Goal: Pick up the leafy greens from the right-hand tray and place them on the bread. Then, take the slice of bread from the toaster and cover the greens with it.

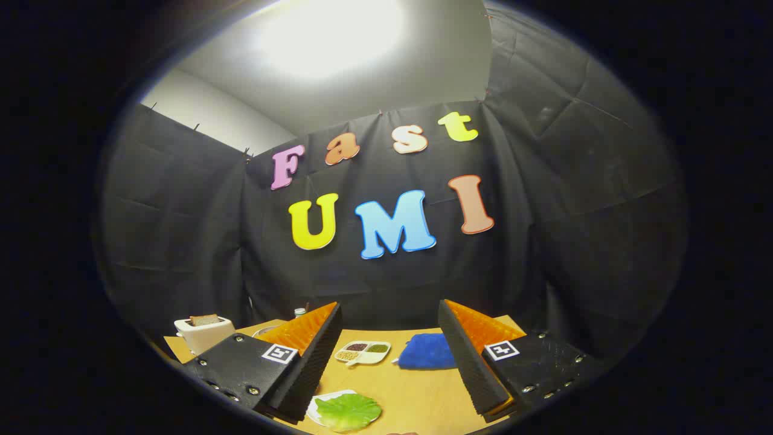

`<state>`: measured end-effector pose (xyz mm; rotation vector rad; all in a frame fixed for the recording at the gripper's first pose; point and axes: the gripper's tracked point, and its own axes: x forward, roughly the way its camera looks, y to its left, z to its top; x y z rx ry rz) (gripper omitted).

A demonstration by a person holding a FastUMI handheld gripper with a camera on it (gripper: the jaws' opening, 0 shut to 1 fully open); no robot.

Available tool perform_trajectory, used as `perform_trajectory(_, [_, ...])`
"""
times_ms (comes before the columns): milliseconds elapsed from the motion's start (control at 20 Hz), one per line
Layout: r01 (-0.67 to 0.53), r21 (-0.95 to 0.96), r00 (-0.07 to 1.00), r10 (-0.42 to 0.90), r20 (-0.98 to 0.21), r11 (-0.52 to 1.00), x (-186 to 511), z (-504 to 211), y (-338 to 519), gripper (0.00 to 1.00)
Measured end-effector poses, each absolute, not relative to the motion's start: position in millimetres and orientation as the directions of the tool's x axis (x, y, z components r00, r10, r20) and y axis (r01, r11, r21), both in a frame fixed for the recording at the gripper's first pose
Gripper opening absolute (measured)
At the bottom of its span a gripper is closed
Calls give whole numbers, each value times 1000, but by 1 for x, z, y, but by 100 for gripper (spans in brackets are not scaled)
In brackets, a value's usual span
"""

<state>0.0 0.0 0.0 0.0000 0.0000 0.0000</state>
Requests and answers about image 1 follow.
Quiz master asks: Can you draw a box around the green lettuce leaf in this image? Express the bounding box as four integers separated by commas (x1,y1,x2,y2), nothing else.
315,393,382,433

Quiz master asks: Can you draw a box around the white divided seasoning dish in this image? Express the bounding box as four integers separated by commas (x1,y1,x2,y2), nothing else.
335,340,391,367

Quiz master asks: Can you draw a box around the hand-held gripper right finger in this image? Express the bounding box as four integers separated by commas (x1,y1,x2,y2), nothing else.
437,298,606,424

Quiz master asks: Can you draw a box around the pink plate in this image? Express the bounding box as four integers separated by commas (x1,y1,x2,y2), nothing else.
306,390,382,433

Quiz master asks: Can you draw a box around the blue cloth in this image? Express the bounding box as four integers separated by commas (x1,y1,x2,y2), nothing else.
397,333,457,370

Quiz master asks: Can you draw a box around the black backdrop cloth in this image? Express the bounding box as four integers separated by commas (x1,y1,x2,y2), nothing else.
94,0,689,363

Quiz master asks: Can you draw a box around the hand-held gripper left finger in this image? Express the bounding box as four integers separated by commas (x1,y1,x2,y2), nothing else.
181,301,343,424

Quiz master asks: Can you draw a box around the white toaster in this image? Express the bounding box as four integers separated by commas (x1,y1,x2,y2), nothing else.
174,315,236,356

